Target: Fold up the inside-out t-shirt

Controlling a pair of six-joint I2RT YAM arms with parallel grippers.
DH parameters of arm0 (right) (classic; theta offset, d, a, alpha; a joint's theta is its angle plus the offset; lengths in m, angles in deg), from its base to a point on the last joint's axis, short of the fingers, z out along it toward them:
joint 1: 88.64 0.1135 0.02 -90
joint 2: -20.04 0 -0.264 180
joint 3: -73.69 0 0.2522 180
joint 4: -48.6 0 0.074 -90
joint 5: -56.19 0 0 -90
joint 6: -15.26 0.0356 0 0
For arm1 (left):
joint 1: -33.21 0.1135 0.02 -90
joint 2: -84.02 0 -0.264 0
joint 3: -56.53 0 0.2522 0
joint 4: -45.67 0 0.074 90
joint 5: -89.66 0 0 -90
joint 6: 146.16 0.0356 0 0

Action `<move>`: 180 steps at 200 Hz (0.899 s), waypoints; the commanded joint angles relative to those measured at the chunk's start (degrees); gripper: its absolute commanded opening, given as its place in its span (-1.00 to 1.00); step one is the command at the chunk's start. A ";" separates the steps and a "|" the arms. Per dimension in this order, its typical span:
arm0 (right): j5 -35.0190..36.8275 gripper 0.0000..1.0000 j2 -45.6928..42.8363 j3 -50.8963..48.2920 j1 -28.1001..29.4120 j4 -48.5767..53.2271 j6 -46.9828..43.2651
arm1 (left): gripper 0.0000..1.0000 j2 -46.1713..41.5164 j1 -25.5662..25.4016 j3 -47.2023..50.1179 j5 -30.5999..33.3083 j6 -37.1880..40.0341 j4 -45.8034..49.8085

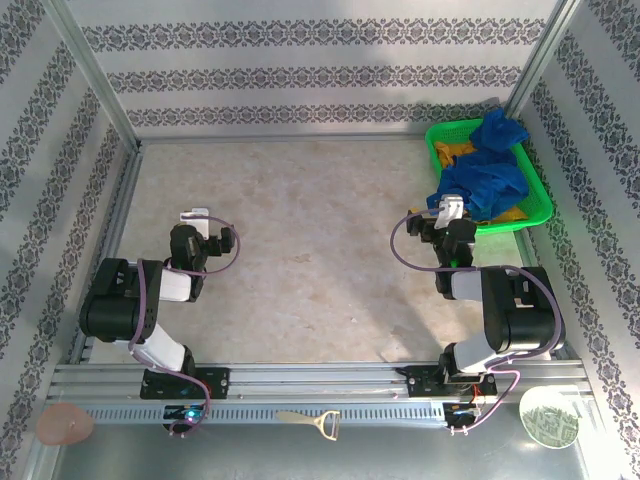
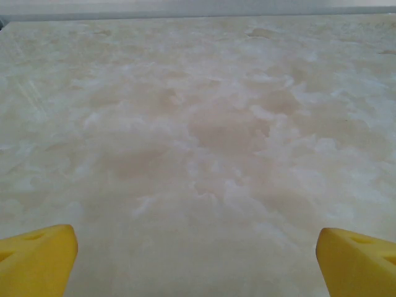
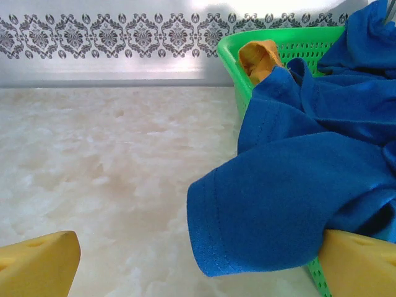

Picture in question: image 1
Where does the blue printed t-shirt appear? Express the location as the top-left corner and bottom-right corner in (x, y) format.
(426, 108), (531, 221)

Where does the yellow cloth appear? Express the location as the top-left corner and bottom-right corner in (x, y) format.
(432, 140), (529, 224)

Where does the green plastic basket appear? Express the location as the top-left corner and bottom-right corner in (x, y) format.
(424, 118), (554, 236)

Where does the green patterned white bowl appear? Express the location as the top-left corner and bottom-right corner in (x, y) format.
(518, 387), (580, 449)

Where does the translucent pink cup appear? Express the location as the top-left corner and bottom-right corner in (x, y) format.
(35, 403), (95, 446)

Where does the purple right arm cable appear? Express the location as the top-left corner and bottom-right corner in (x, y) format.
(389, 208), (567, 435)

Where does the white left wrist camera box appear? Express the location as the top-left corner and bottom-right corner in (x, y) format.
(179, 208), (210, 236)

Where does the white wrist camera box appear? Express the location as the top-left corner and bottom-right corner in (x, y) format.
(433, 194), (465, 230)
(179, 208), (210, 236)

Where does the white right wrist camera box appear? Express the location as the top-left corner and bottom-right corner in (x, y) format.
(433, 194), (465, 230)

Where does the aluminium frame bar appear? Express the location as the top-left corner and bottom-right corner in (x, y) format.
(69, 142), (144, 364)
(134, 130), (431, 146)
(514, 229), (541, 271)

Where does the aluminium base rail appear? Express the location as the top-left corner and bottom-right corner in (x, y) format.
(45, 362), (590, 404)

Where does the slotted grey cable duct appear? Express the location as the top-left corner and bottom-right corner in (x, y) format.
(82, 402), (447, 427)

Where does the beige handled peeler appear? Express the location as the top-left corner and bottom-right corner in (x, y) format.
(275, 409), (341, 441)

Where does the aluminium frame post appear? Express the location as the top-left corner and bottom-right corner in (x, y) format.
(502, 0), (584, 121)
(42, 0), (144, 151)

